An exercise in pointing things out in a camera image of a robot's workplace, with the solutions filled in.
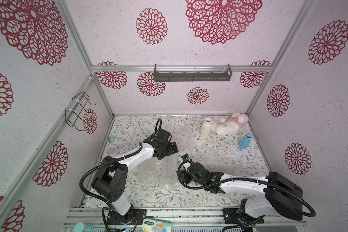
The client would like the white cream vase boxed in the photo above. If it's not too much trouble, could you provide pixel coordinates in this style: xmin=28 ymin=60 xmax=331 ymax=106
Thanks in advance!
xmin=200 ymin=117 xmax=212 ymax=139

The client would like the blue vase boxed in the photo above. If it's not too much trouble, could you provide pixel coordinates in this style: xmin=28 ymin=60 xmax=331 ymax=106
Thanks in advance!
xmin=238 ymin=134 xmax=253 ymax=149

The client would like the bubble wrap sheet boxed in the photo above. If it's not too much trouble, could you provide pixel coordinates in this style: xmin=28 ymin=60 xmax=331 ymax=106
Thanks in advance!
xmin=140 ymin=158 xmax=159 ymax=185

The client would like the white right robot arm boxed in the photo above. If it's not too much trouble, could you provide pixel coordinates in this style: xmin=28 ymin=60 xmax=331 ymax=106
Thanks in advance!
xmin=177 ymin=154 xmax=317 ymax=224

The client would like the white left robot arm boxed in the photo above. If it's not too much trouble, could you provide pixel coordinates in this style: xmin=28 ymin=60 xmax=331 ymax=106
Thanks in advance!
xmin=79 ymin=129 xmax=178 ymax=216

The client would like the green small box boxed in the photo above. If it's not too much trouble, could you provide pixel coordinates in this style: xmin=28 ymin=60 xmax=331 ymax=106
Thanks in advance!
xmin=107 ymin=135 xmax=116 ymax=143

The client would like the white plush dog pink shirt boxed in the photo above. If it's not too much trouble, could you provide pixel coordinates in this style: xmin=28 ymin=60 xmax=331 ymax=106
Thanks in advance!
xmin=210 ymin=112 xmax=249 ymax=135

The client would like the tissue pack with cartoon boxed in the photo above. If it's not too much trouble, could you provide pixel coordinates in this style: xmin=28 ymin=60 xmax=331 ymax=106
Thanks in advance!
xmin=141 ymin=218 xmax=173 ymax=232

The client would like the teal bottle cap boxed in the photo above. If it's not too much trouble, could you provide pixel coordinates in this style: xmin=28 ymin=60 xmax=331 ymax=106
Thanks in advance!
xmin=73 ymin=222 xmax=94 ymax=232

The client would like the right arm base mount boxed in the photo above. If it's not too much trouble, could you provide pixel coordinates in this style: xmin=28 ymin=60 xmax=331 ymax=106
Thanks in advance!
xmin=222 ymin=199 xmax=264 ymax=225

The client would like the black wall shelf rack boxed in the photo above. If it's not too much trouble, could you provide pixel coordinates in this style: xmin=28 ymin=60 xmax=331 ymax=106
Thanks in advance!
xmin=154 ymin=64 xmax=233 ymax=82

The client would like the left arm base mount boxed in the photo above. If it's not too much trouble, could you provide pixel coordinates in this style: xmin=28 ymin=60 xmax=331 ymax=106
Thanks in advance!
xmin=106 ymin=209 xmax=147 ymax=226

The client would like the black wire wall basket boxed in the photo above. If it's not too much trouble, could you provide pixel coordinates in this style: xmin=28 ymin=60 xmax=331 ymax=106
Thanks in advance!
xmin=64 ymin=91 xmax=96 ymax=131

